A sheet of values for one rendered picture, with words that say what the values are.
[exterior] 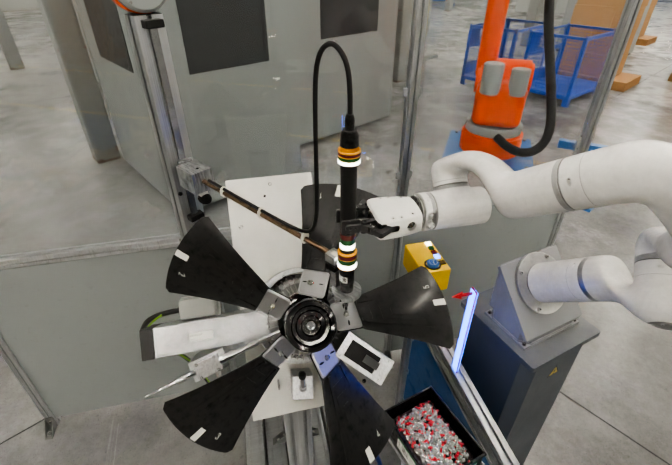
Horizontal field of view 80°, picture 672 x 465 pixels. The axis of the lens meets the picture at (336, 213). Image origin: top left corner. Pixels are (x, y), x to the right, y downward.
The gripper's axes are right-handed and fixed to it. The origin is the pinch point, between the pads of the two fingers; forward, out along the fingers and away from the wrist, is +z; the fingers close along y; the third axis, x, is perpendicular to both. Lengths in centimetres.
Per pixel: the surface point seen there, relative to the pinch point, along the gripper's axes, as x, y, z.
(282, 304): -23.2, 2.1, 14.7
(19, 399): -148, 89, 147
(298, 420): -83, 8, 12
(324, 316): -23.2, -3.8, 5.8
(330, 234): -11.4, 11.5, 1.0
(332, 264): -12.6, 1.5, 2.8
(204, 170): -8, 48, 32
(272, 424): -138, 42, 21
